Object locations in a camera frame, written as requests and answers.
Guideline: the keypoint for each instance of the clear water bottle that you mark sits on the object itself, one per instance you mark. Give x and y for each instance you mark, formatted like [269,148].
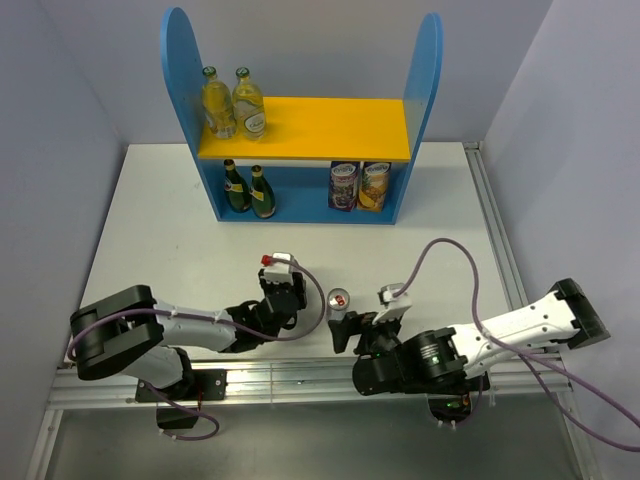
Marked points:
[248,103]
[217,104]

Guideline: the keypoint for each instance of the blue and yellow shelf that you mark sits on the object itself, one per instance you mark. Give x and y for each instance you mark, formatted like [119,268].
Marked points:
[305,134]

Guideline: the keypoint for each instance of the purple juice carton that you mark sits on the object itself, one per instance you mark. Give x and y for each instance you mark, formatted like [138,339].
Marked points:
[343,184]

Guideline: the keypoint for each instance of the aluminium mounting rail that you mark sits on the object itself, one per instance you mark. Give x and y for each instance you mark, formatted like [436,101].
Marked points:
[280,382]

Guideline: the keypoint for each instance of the aluminium side rail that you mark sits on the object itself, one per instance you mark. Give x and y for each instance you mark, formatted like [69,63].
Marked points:
[512,284]

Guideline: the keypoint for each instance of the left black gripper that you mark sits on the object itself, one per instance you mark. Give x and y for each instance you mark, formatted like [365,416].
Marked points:
[297,285]

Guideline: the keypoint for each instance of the green glass bottle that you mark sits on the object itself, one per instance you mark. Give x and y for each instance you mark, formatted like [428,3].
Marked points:
[235,188]
[262,196]

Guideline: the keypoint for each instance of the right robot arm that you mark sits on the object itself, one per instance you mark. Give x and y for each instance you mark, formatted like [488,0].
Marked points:
[454,360]

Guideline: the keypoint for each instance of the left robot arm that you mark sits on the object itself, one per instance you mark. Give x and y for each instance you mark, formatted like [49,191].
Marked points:
[133,334]

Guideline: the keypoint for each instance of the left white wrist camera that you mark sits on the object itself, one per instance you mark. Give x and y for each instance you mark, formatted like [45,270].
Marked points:
[278,268]

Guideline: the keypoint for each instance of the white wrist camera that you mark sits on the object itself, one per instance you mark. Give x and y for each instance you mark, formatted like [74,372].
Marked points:
[394,301]
[278,268]

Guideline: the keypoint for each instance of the yellow pineapple juice carton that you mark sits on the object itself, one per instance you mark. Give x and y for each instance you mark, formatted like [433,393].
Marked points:
[373,185]

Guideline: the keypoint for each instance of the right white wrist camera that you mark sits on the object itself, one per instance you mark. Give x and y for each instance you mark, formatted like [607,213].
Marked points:
[394,301]

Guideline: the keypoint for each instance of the Red Bull can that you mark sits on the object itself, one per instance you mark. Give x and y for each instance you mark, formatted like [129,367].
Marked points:
[338,301]

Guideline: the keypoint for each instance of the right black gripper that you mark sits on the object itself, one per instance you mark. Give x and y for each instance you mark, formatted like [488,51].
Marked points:
[355,322]

